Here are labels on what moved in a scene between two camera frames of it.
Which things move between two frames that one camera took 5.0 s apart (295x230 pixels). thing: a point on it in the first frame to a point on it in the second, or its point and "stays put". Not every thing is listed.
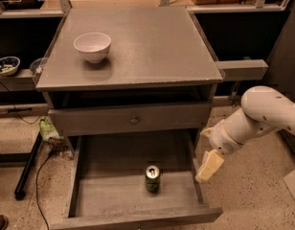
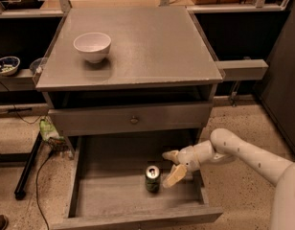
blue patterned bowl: [7, 65] stays put
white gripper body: [222, 140] to [188, 157]
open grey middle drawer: [105, 181] stays put
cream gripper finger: [207, 131] to [171, 155]
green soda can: [152, 179] stays put
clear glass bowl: [37, 65] stays put
